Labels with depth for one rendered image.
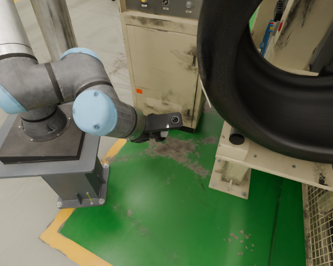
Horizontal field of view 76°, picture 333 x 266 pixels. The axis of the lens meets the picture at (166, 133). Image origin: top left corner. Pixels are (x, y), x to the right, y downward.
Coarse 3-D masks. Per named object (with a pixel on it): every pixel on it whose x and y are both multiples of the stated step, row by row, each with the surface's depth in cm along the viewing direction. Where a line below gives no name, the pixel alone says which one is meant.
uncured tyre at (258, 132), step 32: (224, 0) 35; (256, 0) 33; (224, 32) 38; (224, 64) 42; (256, 64) 69; (224, 96) 48; (256, 96) 71; (288, 96) 71; (320, 96) 68; (256, 128) 51; (288, 128) 64; (320, 128) 63; (320, 160) 52
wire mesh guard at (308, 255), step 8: (304, 184) 117; (304, 192) 114; (312, 192) 106; (320, 192) 99; (328, 192) 93; (304, 200) 111; (304, 208) 108; (304, 216) 106; (312, 216) 100; (328, 216) 89; (304, 224) 104; (320, 224) 93; (304, 232) 102; (320, 232) 91; (320, 240) 89; (320, 248) 88; (328, 256) 82; (312, 264) 91; (320, 264) 85
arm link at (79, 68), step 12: (72, 48) 49; (84, 48) 50; (60, 60) 48; (72, 60) 48; (84, 60) 48; (96, 60) 50; (60, 72) 45; (72, 72) 46; (84, 72) 47; (96, 72) 48; (60, 84) 46; (72, 84) 47; (84, 84) 46; (96, 84) 46; (108, 84) 48; (72, 96) 49
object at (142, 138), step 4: (144, 128) 58; (144, 132) 64; (152, 132) 63; (156, 132) 65; (140, 136) 64; (144, 136) 64; (148, 136) 63; (152, 136) 64; (156, 136) 64; (132, 140) 65; (136, 140) 65; (140, 140) 66; (144, 140) 69; (148, 140) 69
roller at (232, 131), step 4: (232, 128) 64; (232, 132) 63; (236, 132) 62; (232, 136) 62; (236, 136) 61; (240, 136) 61; (244, 136) 62; (232, 140) 63; (236, 140) 63; (240, 140) 62; (244, 140) 62; (236, 144) 64; (240, 144) 63
